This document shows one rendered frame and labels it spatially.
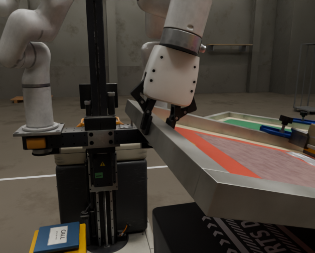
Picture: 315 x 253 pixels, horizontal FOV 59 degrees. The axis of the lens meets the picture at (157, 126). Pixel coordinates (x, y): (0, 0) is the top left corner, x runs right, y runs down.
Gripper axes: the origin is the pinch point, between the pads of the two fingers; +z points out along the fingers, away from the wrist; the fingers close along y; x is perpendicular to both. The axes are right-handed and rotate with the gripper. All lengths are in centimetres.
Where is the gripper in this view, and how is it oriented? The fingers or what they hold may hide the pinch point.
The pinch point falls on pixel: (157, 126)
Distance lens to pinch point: 55.4
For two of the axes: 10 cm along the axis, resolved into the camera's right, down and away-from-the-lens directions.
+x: 2.5, 2.3, -9.4
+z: -2.6, 9.5, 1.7
